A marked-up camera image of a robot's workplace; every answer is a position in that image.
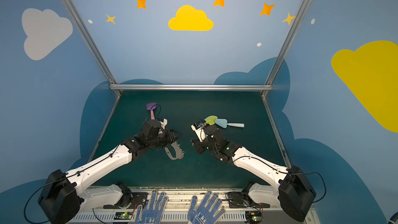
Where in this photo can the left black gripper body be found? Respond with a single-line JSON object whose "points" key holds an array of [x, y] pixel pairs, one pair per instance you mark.
{"points": [[169, 137]]}

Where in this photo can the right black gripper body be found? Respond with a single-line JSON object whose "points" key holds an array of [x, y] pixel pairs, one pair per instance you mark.
{"points": [[201, 143]]}

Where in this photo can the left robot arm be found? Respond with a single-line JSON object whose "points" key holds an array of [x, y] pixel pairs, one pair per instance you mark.
{"points": [[62, 196]]}

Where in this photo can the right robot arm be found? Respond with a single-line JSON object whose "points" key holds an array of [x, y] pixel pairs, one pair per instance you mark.
{"points": [[290, 187]]}

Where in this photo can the light blue toy shovel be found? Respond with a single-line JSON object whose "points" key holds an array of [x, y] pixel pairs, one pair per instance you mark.
{"points": [[224, 123]]}

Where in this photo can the purple pink toy spatula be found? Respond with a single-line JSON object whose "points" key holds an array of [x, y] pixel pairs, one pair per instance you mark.
{"points": [[151, 107]]}

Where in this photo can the right blue dotted work glove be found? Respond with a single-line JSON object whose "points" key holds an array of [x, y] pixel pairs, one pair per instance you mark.
{"points": [[209, 211]]}

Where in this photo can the blue dotted work glove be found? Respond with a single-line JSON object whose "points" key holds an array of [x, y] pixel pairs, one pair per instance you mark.
{"points": [[152, 212], [209, 211]]}

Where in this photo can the left blue dotted work glove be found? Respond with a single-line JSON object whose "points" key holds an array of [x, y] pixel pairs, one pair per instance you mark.
{"points": [[152, 212]]}

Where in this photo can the right controller board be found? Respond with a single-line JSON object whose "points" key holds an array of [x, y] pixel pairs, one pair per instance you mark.
{"points": [[253, 217]]}

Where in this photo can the controller board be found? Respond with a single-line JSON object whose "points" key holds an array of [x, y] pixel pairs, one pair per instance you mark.
{"points": [[124, 216], [253, 217]]}

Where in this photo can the left controller board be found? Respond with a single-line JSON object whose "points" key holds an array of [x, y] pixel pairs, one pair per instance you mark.
{"points": [[124, 216]]}

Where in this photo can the green toy shovel wooden handle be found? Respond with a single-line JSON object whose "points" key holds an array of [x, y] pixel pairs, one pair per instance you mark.
{"points": [[210, 120]]}

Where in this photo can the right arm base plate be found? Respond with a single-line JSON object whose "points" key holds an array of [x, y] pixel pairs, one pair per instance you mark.
{"points": [[240, 200]]}

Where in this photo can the aluminium frame rear bar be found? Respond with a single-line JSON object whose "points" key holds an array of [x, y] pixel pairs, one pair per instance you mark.
{"points": [[154, 87]]}

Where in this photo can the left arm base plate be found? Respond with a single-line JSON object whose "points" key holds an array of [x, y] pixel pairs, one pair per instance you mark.
{"points": [[130, 201]]}

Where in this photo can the aluminium frame right post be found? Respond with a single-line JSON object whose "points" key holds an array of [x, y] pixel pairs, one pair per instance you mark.
{"points": [[294, 27]]}

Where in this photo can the aluminium frame post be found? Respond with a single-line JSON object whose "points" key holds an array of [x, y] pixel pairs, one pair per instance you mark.
{"points": [[294, 27], [82, 28]]}

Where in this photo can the aluminium frame left post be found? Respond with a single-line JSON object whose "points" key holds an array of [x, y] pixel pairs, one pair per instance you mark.
{"points": [[82, 28]]}

